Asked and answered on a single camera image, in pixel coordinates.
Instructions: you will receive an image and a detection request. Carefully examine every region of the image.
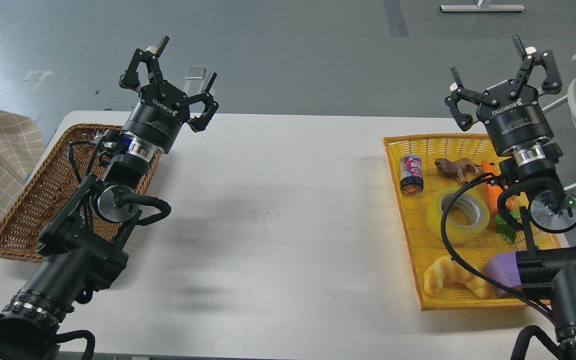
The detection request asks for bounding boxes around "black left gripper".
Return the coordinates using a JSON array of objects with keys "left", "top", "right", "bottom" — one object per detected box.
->
[{"left": 119, "top": 35, "right": 219, "bottom": 154}]

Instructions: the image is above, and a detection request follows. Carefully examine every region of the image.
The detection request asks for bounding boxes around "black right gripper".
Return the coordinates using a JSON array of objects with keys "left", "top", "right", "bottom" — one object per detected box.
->
[{"left": 444, "top": 35, "right": 563, "bottom": 157}]

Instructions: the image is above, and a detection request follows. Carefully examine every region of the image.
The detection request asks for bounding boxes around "yellow tape roll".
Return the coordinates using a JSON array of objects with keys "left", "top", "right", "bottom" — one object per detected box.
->
[{"left": 424, "top": 187, "right": 490, "bottom": 246}]

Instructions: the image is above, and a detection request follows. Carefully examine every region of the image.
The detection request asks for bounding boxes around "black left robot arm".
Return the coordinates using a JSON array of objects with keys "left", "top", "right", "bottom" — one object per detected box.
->
[{"left": 0, "top": 36, "right": 218, "bottom": 360}]

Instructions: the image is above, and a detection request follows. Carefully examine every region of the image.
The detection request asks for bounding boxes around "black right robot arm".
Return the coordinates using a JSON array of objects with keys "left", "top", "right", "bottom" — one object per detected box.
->
[{"left": 439, "top": 36, "right": 576, "bottom": 360}]

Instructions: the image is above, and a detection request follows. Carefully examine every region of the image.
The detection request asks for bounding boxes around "brown toy lion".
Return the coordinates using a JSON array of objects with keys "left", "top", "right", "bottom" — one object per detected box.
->
[{"left": 434, "top": 157, "right": 483, "bottom": 183}]

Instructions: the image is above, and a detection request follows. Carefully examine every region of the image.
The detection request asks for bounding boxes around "orange toy carrot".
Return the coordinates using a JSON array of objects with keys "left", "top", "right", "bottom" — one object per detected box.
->
[{"left": 481, "top": 161, "right": 503, "bottom": 218}]

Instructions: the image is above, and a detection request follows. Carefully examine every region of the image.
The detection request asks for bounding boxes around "white stand base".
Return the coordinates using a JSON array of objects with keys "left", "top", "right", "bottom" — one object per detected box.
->
[{"left": 439, "top": 0, "right": 526, "bottom": 14}]

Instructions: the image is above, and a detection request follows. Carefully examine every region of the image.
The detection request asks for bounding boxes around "small soda can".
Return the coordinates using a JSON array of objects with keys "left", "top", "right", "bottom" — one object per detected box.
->
[{"left": 398, "top": 153, "right": 424, "bottom": 195}]

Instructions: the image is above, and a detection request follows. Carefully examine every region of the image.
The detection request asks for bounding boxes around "brown wicker basket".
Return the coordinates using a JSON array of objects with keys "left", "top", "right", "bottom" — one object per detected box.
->
[{"left": 0, "top": 123, "right": 161, "bottom": 263}]

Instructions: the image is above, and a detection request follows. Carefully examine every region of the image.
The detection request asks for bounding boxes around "yellow plastic basket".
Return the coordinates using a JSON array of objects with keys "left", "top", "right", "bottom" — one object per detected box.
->
[{"left": 382, "top": 133, "right": 564, "bottom": 312}]

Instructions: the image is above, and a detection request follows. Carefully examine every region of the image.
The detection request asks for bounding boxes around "purple foam block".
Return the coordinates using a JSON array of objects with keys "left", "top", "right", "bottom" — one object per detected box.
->
[{"left": 483, "top": 250, "right": 523, "bottom": 294}]

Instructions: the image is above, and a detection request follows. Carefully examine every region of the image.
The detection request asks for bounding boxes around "toy croissant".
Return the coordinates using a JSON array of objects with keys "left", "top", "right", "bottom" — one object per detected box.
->
[{"left": 423, "top": 255, "right": 491, "bottom": 299}]

